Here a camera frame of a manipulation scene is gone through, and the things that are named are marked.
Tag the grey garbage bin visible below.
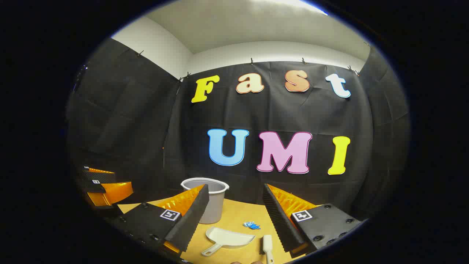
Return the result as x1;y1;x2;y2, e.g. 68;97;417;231
181;177;230;224

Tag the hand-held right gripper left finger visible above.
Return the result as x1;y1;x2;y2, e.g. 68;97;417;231
109;184;210;264

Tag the grey dustpan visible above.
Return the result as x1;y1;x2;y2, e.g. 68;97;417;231
201;226;256;257

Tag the small grey broom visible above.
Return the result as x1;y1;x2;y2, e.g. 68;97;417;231
259;235;274;264

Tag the wooden desktop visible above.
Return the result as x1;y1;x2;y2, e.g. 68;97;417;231
117;198;319;264

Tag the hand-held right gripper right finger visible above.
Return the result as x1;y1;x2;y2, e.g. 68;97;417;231
262;183;367;259

